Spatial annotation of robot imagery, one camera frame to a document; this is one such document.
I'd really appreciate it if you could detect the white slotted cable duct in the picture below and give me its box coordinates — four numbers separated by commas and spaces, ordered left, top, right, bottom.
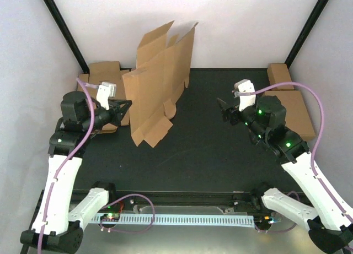
90, 213, 255, 228

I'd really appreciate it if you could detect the large folded cardboard box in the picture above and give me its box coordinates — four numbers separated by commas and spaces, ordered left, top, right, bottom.
263, 90, 316, 141

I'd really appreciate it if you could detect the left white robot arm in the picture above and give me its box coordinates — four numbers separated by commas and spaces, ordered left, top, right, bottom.
20, 91, 132, 253

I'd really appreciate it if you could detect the left black frame post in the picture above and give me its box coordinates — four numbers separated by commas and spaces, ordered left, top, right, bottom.
43, 0, 89, 74

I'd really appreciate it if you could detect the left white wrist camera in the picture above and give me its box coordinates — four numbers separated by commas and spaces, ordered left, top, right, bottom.
96, 82, 116, 110

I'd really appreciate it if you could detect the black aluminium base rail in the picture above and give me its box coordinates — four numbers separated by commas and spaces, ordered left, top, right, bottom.
71, 190, 276, 210

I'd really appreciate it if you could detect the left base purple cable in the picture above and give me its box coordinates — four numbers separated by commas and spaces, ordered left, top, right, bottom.
99, 192, 156, 234

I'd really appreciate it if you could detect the right black frame post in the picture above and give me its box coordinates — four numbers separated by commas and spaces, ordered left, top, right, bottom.
285, 0, 330, 69

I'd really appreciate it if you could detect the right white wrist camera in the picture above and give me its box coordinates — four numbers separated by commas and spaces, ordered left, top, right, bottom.
234, 79, 256, 111

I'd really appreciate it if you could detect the black frame post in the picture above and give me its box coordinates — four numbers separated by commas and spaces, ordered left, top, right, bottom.
43, 0, 89, 74
285, 0, 330, 69

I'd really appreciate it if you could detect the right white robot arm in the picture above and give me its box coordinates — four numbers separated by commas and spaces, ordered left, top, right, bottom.
217, 91, 352, 253

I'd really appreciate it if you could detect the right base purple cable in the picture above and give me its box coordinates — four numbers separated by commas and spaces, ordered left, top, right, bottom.
254, 192, 301, 234

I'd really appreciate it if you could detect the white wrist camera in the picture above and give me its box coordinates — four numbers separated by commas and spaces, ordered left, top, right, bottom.
96, 82, 116, 110
234, 79, 256, 111

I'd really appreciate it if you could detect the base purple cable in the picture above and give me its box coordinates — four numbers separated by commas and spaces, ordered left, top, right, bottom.
99, 192, 156, 234
254, 192, 301, 234

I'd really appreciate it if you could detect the flat cardboard blank stack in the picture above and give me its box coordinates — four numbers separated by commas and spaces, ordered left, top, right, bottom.
78, 61, 130, 134

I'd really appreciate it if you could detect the small folded cardboard box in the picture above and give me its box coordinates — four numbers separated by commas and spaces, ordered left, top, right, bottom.
267, 63, 295, 91

